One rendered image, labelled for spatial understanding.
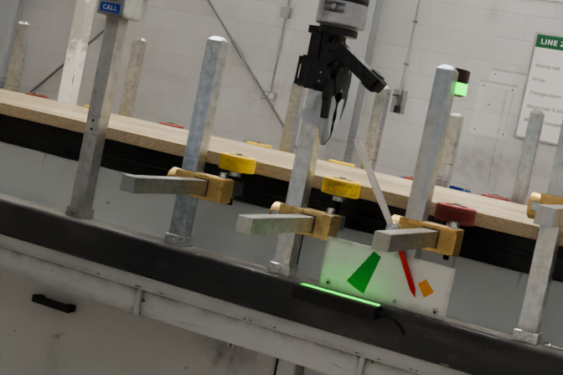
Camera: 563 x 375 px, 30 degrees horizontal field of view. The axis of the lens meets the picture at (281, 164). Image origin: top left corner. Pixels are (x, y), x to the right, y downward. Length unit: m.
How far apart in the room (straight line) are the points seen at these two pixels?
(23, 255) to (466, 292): 1.00
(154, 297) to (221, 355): 0.27
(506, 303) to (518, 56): 7.39
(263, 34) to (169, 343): 8.13
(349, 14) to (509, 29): 7.71
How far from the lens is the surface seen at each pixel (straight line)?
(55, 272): 2.43
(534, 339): 1.96
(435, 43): 9.76
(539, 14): 9.52
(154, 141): 2.46
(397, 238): 1.76
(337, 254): 2.05
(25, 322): 2.78
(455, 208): 2.08
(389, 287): 2.02
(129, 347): 2.60
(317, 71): 1.89
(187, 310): 2.25
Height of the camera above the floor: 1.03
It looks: 3 degrees down
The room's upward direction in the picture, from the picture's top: 12 degrees clockwise
